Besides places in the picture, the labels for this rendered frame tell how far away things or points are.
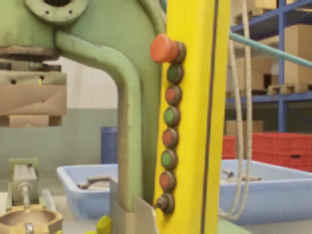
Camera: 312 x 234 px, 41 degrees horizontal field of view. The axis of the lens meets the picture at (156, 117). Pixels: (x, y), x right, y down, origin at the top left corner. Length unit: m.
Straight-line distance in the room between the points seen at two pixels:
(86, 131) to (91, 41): 8.33
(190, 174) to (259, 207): 0.40
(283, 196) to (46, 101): 0.60
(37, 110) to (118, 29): 0.18
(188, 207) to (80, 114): 8.36
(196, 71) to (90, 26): 0.17
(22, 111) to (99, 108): 8.44
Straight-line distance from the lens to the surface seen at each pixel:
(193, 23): 0.59
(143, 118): 0.63
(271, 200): 0.96
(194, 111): 0.57
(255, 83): 8.24
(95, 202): 0.81
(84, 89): 8.93
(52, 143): 8.86
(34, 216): 0.68
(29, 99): 0.54
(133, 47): 0.63
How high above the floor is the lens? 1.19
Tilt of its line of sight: 1 degrees down
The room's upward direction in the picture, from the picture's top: straight up
